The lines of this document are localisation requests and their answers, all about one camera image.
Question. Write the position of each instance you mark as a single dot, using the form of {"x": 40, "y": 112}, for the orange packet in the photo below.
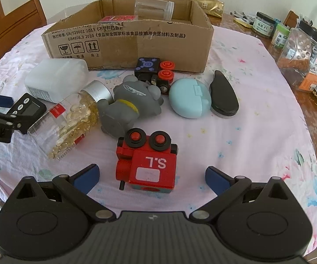
{"x": 315, "y": 74}

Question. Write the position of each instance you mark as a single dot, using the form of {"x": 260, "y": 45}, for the black digital timer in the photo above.
{"x": 30, "y": 107}

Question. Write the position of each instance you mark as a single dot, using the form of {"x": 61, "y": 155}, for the large clear black lid jar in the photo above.
{"x": 295, "y": 52}

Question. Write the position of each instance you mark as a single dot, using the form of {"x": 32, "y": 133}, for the red toy fire truck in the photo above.
{"x": 147, "y": 165}

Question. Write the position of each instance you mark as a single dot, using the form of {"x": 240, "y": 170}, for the round packet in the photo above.
{"x": 224, "y": 96}

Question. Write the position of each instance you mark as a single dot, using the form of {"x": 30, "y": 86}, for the light blue round case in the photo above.
{"x": 185, "y": 99}

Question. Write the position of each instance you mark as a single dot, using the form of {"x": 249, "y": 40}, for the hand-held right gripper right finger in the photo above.
{"x": 216, "y": 180}

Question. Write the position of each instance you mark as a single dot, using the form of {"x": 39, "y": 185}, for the gold foil bag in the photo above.
{"x": 210, "y": 5}

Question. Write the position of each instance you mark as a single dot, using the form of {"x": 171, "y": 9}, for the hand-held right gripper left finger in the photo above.
{"x": 88, "y": 177}

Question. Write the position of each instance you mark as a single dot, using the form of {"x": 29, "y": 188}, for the marker pen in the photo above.
{"x": 65, "y": 121}

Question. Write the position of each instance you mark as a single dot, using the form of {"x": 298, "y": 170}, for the green lid jar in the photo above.
{"x": 280, "y": 35}

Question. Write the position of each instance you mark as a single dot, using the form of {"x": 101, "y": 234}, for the black lid glass jar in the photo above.
{"x": 263, "y": 26}

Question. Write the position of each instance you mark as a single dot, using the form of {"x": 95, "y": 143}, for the cardboard box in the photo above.
{"x": 147, "y": 49}

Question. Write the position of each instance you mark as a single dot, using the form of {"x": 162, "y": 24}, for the grey cat toy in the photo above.
{"x": 125, "y": 107}

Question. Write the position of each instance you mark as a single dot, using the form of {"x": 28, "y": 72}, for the white plastic bottle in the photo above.
{"x": 56, "y": 77}

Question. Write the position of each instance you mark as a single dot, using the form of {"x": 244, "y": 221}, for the red flat packet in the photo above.
{"x": 114, "y": 19}

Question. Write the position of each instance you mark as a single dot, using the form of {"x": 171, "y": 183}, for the clear plastic jar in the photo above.
{"x": 153, "y": 8}

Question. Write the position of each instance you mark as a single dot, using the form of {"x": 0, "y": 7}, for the bunch of pens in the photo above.
{"x": 240, "y": 16}

